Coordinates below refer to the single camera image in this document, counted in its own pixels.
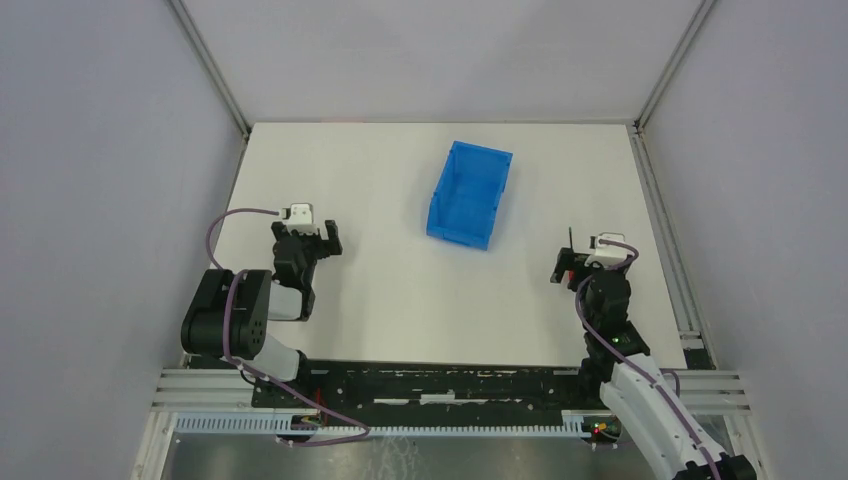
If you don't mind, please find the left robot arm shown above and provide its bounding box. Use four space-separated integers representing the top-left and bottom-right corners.
180 220 343 386

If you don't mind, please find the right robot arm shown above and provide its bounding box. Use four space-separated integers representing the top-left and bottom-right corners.
550 238 757 479

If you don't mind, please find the blue plastic bin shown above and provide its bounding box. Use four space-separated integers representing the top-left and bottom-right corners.
426 141 513 251

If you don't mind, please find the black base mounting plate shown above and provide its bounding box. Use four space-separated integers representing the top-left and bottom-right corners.
250 359 617 429

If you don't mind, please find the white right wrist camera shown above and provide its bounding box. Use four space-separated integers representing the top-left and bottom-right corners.
589 232 632 259

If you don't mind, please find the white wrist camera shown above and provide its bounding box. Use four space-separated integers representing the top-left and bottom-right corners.
589 232 632 259
280 203 320 235

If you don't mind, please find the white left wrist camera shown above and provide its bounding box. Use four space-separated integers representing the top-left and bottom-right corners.
280 203 320 235

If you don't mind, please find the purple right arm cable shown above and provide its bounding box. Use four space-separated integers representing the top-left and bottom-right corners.
573 239 723 480

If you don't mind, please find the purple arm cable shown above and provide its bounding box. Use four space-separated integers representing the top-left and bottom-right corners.
573 239 723 480
205 207 372 448

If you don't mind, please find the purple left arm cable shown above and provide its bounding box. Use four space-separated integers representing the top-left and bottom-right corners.
205 207 372 448

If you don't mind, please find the right aluminium frame rail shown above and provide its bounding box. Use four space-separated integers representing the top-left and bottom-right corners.
663 370 752 416

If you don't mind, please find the aluminium frame rail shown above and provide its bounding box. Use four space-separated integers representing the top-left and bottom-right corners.
663 370 752 416
151 369 254 412

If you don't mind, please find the left aluminium frame rail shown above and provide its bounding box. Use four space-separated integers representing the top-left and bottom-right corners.
151 369 254 412

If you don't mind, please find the white slotted cable duct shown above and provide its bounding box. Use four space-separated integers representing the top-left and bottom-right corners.
174 412 590 439

